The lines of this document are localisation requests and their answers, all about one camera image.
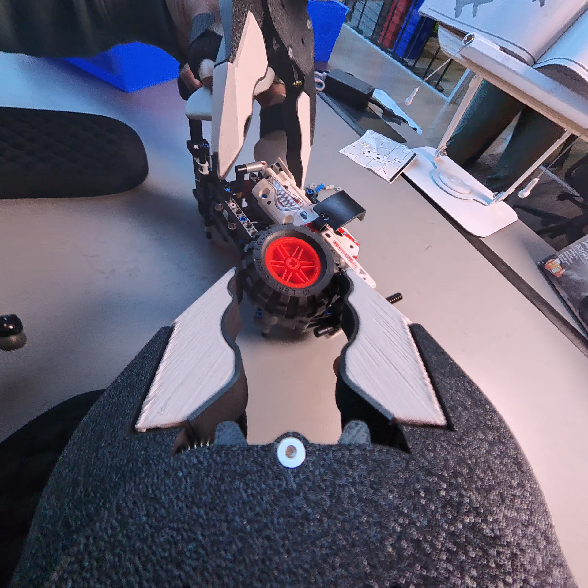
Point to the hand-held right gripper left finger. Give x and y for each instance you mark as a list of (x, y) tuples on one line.
[(188, 367)]

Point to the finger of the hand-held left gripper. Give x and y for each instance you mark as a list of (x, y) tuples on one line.
[(303, 129), (234, 101)]

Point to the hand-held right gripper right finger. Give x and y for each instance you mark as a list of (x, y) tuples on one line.
[(395, 367)]

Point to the white toy brick truck model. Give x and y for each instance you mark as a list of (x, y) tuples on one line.
[(276, 197)]

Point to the blue plastic bin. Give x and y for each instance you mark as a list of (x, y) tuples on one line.
[(129, 64), (326, 23)]

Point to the black toy tire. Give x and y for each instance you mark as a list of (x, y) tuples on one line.
[(289, 308)]

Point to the red toy wheel hub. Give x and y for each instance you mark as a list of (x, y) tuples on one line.
[(294, 260)]

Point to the building instruction booklet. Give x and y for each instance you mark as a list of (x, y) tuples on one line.
[(514, 23)]

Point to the toy truck set box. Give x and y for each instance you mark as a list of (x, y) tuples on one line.
[(570, 276)]

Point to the person's left hand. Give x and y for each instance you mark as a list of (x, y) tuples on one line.
[(188, 18)]

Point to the black power adapter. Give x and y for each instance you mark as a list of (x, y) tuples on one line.
[(349, 87)]

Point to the white sticker sheet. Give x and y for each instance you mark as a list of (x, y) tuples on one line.
[(377, 154)]

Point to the red and blue crates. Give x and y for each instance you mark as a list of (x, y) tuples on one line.
[(395, 23)]

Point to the white booklet stand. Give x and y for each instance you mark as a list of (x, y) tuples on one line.
[(469, 197)]

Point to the small black round object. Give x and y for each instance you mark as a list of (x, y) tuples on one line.
[(9, 333)]

